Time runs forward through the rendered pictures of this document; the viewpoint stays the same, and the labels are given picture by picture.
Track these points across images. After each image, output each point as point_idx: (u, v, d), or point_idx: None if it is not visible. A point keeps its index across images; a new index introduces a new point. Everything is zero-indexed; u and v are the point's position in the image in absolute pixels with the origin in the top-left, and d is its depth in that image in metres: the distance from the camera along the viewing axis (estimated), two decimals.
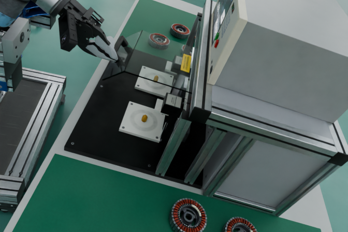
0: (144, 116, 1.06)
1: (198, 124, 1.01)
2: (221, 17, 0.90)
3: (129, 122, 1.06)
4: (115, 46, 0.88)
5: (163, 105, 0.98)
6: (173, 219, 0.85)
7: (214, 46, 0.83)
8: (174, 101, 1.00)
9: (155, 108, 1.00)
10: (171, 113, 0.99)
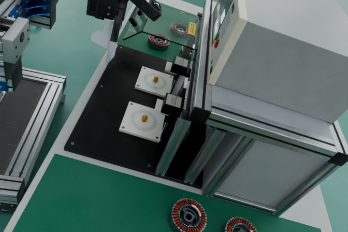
0: (144, 116, 1.06)
1: (198, 124, 1.01)
2: (221, 17, 0.90)
3: (129, 122, 1.06)
4: (133, 13, 1.05)
5: (163, 105, 0.98)
6: (173, 219, 0.85)
7: (214, 46, 0.83)
8: (174, 101, 1.00)
9: (155, 108, 1.00)
10: (171, 113, 0.99)
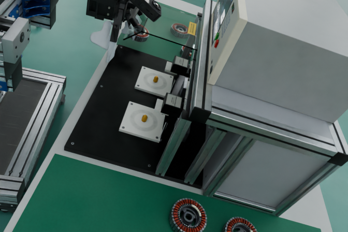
0: (144, 116, 1.06)
1: (198, 124, 1.01)
2: (221, 17, 0.90)
3: (129, 122, 1.06)
4: (133, 13, 1.05)
5: (163, 105, 0.98)
6: (173, 219, 0.85)
7: (214, 46, 0.83)
8: (174, 101, 1.00)
9: (155, 108, 1.00)
10: (171, 113, 0.99)
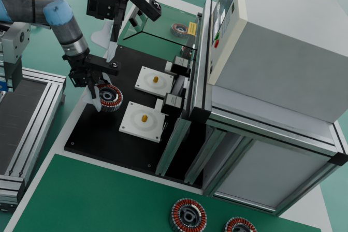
0: (144, 116, 1.06)
1: (198, 124, 1.01)
2: (221, 17, 0.90)
3: (129, 122, 1.06)
4: (133, 13, 1.05)
5: (163, 105, 0.98)
6: (173, 219, 0.85)
7: (214, 46, 0.83)
8: (174, 101, 1.00)
9: (155, 108, 1.00)
10: (171, 113, 0.99)
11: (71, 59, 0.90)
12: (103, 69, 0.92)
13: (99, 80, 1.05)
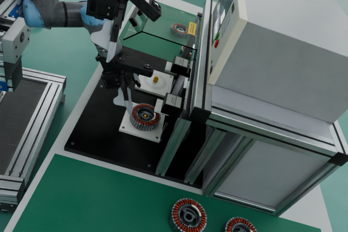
0: (144, 116, 1.06)
1: (198, 124, 1.01)
2: (221, 17, 0.90)
3: (129, 122, 1.06)
4: (133, 13, 1.05)
5: (163, 105, 0.98)
6: (173, 219, 0.85)
7: (214, 46, 0.83)
8: (174, 101, 1.00)
9: (155, 108, 1.00)
10: (171, 113, 0.99)
11: (105, 60, 0.88)
12: (138, 70, 0.90)
13: None
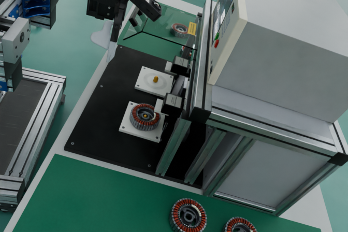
0: (144, 116, 1.06)
1: (198, 124, 1.01)
2: (221, 17, 0.90)
3: (129, 122, 1.06)
4: (133, 13, 1.05)
5: (163, 105, 0.98)
6: (173, 219, 0.85)
7: (214, 46, 0.83)
8: (174, 101, 1.00)
9: (155, 108, 1.00)
10: (171, 113, 0.99)
11: None
12: None
13: None
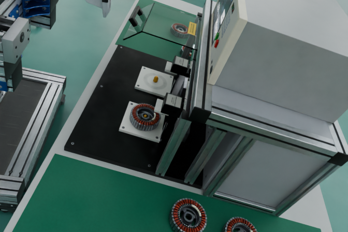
0: (144, 116, 1.06)
1: (198, 124, 1.01)
2: (221, 17, 0.90)
3: (129, 122, 1.06)
4: (133, 13, 1.05)
5: (163, 105, 0.98)
6: (173, 219, 0.85)
7: (214, 46, 0.83)
8: (174, 101, 1.00)
9: (155, 108, 1.00)
10: (171, 113, 0.99)
11: None
12: None
13: None
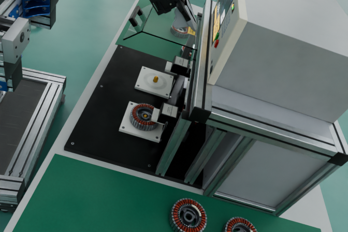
0: (144, 116, 1.06)
1: (193, 132, 1.04)
2: (221, 17, 0.90)
3: (129, 122, 1.06)
4: (133, 13, 1.05)
5: (159, 115, 1.01)
6: (173, 219, 0.85)
7: (214, 46, 0.83)
8: (170, 111, 1.03)
9: (151, 117, 1.04)
10: (167, 122, 1.03)
11: None
12: None
13: None
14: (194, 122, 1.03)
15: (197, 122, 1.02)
